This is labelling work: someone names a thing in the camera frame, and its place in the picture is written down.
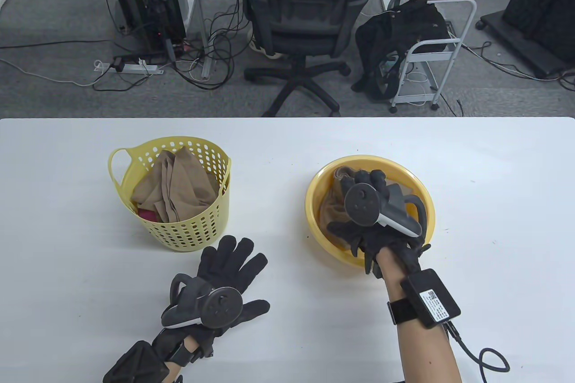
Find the person's left hand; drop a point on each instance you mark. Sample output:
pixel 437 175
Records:
pixel 229 266

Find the person's right hand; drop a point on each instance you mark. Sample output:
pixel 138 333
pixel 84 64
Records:
pixel 386 244

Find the tan shorts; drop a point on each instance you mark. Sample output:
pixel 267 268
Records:
pixel 332 208
pixel 179 185

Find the maroon shorts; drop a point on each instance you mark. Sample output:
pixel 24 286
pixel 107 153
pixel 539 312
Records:
pixel 146 216

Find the person's left forearm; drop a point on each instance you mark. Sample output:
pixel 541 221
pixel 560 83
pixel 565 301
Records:
pixel 191 345

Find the black forearm battery box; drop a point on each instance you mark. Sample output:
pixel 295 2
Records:
pixel 431 297

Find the person's right forearm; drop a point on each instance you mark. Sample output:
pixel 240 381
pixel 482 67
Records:
pixel 422 347

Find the black ribbed forearm pack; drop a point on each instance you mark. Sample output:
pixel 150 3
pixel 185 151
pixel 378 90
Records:
pixel 134 365

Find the yellow perforated plastic basket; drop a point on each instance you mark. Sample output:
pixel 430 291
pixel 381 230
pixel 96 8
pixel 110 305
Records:
pixel 188 235

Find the yellow plastic basin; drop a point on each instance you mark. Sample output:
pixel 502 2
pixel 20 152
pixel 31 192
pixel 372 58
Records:
pixel 404 172

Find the metal desk leg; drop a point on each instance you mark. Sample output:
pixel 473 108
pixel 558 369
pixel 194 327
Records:
pixel 206 68

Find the black backpack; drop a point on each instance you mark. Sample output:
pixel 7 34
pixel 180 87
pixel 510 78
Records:
pixel 395 33

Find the white power strip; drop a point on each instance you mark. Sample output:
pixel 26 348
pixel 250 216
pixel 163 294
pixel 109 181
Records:
pixel 134 68

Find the black power adapter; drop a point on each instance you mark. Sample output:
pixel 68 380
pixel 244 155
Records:
pixel 118 64

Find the black office chair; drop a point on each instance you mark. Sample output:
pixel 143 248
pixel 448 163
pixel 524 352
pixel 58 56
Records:
pixel 296 10

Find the black computer tower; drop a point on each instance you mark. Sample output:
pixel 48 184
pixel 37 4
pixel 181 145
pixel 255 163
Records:
pixel 148 1

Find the black cabinet on casters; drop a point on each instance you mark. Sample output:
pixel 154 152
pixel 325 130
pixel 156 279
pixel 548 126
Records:
pixel 539 6

